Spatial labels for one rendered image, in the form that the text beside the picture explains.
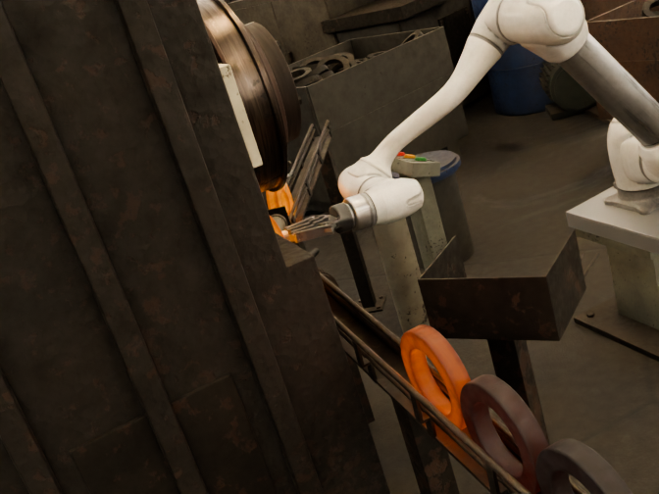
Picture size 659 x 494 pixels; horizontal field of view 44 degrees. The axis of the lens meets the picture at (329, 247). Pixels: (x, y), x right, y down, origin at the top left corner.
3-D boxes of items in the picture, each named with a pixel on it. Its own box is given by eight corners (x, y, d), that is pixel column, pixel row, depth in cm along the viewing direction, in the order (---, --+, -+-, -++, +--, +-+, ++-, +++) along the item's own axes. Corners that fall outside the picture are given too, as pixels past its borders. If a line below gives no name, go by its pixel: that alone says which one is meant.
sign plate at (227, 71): (253, 169, 141) (219, 68, 135) (212, 151, 164) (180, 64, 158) (265, 164, 142) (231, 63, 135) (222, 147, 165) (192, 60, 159)
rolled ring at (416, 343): (485, 386, 123) (468, 396, 122) (473, 443, 137) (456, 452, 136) (418, 302, 134) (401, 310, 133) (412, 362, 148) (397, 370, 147)
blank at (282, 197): (284, 239, 245) (295, 237, 244) (265, 212, 233) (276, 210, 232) (284, 197, 254) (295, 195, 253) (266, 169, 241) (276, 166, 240)
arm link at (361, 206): (363, 222, 215) (343, 228, 213) (356, 189, 212) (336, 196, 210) (379, 228, 207) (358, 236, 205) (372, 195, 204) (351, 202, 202)
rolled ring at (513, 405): (470, 350, 123) (452, 360, 122) (552, 419, 108) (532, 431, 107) (481, 437, 132) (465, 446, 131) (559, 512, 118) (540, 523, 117)
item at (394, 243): (413, 340, 290) (375, 207, 272) (396, 329, 301) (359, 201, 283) (440, 326, 294) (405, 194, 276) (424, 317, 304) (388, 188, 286)
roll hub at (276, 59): (295, 153, 179) (255, 26, 169) (254, 139, 204) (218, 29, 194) (317, 144, 181) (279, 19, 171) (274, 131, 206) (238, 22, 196)
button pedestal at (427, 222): (448, 325, 293) (405, 166, 271) (415, 307, 314) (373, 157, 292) (484, 307, 297) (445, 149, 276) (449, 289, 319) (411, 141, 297)
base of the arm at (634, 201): (639, 177, 258) (636, 161, 256) (693, 189, 238) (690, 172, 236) (593, 201, 253) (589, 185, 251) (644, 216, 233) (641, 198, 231)
